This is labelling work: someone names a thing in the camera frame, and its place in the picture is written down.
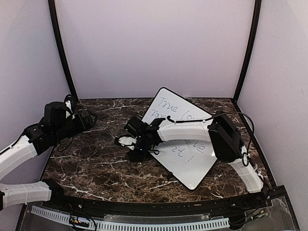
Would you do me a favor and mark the right black frame post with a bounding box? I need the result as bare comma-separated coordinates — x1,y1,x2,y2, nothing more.
232,0,262,104

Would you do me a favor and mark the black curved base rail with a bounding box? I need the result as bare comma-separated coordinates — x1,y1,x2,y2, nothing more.
43,187,287,219

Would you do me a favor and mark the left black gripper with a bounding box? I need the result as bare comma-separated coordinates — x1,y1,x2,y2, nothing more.
52,109,98,142

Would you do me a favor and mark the black frame post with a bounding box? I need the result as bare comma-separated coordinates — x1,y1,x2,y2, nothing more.
48,0,79,102
232,0,262,104

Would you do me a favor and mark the left black frame post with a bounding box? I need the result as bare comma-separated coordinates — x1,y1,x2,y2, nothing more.
48,0,79,102

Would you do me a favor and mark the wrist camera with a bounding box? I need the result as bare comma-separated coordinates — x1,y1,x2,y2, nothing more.
114,135,137,149
64,94,76,118

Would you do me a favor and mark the white whiteboard black frame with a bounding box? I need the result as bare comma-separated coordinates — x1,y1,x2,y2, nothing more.
141,88,217,190

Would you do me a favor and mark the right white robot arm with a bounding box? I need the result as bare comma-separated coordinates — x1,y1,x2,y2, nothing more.
118,111,265,209

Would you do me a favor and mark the grey slotted cable duct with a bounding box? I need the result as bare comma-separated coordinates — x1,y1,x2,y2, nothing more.
31,206,230,231

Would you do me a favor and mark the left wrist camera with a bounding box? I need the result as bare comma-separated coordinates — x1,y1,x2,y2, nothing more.
64,94,76,118

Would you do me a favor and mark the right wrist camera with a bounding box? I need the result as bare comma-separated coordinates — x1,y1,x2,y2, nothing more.
114,135,137,149

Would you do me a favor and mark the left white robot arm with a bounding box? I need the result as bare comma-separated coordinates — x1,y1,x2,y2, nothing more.
0,94,98,210

